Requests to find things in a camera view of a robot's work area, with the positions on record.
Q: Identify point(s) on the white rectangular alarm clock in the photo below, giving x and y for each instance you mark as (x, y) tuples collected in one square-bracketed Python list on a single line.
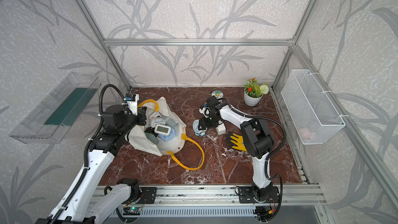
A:
[(221, 129)]

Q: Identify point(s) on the light blue square clock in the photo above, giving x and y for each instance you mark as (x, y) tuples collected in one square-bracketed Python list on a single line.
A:
[(172, 135)]

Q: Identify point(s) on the white potted artificial plant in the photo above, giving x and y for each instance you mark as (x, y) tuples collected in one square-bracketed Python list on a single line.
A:
[(253, 92)]

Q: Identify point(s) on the blue round alarm clock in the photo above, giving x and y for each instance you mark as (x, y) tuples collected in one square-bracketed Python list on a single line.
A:
[(199, 128)]

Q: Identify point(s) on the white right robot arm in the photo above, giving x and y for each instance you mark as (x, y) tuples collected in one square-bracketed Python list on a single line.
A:
[(257, 139)]

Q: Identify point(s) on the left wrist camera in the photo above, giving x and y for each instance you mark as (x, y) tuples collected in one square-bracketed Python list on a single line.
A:
[(131, 102)]

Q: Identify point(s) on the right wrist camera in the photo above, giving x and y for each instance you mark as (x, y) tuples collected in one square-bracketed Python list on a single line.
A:
[(205, 111)]

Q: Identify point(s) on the white digital LCD clock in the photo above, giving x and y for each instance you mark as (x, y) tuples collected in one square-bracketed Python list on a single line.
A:
[(164, 130)]

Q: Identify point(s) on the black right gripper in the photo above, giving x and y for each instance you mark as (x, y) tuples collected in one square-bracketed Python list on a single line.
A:
[(203, 124)]

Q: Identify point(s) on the black round clock back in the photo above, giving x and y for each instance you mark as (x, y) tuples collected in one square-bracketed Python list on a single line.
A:
[(157, 120)]

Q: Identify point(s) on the clear plastic wall tray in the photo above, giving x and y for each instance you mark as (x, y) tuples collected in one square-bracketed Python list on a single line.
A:
[(50, 121)]

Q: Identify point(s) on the grey square alarm clock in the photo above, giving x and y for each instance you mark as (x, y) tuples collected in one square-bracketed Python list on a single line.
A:
[(152, 137)]

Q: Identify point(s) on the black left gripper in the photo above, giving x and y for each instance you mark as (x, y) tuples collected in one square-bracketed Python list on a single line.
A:
[(141, 111)]

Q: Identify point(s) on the green circuit board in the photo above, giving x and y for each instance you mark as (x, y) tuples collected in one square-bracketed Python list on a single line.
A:
[(132, 210)]

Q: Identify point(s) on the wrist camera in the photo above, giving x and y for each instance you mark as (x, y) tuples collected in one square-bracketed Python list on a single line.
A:
[(205, 111), (131, 102)]

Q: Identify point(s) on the aluminium cage frame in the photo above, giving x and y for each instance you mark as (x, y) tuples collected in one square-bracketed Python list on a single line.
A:
[(383, 176)]

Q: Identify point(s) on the white canvas bag yellow handles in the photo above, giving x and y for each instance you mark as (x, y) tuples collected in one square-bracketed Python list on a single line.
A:
[(160, 108)]

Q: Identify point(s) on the yellow black work glove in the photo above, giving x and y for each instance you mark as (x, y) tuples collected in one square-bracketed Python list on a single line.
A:
[(235, 141)]

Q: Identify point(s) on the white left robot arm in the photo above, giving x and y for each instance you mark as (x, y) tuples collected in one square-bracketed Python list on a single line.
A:
[(116, 122)]

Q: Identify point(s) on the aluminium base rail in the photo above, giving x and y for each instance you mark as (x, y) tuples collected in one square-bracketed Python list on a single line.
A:
[(220, 200)]

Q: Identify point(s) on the white wire mesh basket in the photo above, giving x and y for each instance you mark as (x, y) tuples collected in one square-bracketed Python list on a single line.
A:
[(314, 116)]

